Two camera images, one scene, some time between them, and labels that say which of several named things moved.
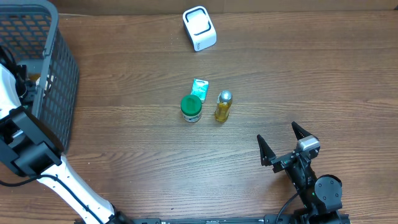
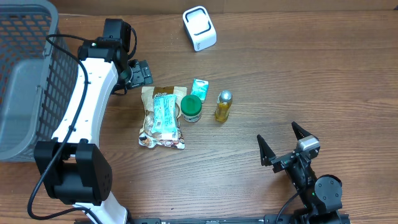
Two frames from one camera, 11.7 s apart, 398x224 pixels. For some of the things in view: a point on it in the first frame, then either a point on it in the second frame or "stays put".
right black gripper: [288, 158] stays put
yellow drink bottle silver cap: [224, 102] stays put
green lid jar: [191, 106] stays put
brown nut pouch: [35, 76] -> [161, 122]
